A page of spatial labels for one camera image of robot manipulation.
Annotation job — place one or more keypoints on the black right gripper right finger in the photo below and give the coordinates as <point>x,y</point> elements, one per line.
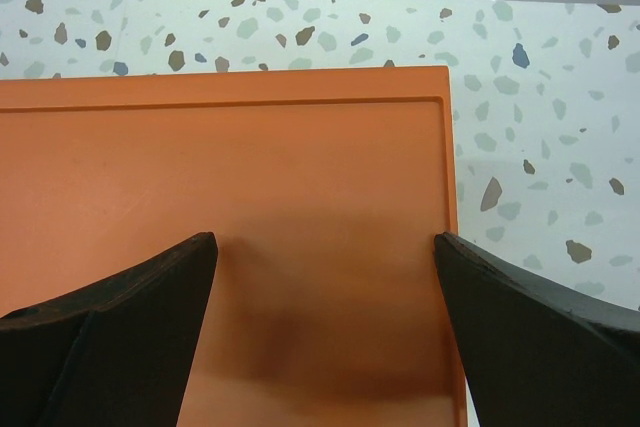
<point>534,352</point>

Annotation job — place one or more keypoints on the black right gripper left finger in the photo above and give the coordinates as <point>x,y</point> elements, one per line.
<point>117,352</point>

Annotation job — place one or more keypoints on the orange drawer cabinet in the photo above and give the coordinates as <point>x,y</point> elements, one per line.
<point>324,190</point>

